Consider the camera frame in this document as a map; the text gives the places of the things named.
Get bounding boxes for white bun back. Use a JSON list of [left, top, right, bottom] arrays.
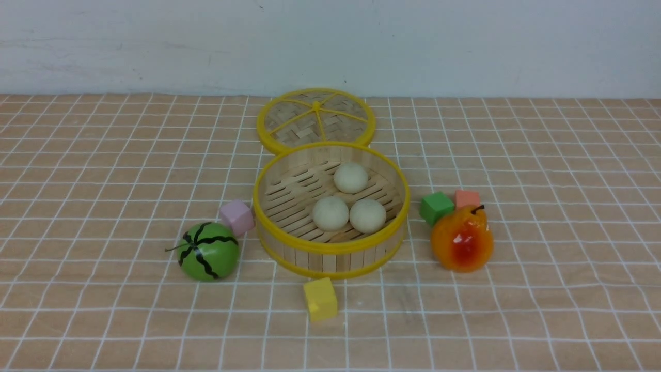
[[333, 162, 369, 194]]

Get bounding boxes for white bun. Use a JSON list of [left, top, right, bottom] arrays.
[[333, 162, 369, 194], [311, 197, 350, 231], [349, 199, 387, 235]]

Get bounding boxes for white bun front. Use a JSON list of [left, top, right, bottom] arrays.
[[311, 197, 350, 231]]

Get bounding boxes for bamboo steamer tray yellow rim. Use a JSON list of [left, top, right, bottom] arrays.
[[253, 141, 411, 280]]

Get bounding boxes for bamboo steamer lid yellow rim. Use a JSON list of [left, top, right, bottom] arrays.
[[256, 88, 376, 154]]

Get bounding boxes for pink foam cube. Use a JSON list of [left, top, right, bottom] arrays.
[[218, 200, 256, 236]]

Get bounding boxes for green foam cube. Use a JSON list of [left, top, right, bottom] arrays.
[[419, 192, 455, 227]]

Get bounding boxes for yellow foam cube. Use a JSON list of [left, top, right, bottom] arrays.
[[303, 277, 338, 322]]

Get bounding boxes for salmon foam cube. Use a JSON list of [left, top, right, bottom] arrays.
[[454, 189, 481, 210]]

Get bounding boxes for green toy watermelon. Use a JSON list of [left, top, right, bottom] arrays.
[[164, 222, 240, 281]]

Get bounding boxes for orange toy pear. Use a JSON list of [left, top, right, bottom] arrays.
[[430, 205, 494, 273]]

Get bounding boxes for checkered orange tablecloth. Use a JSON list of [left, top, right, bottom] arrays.
[[1, 95, 660, 371]]

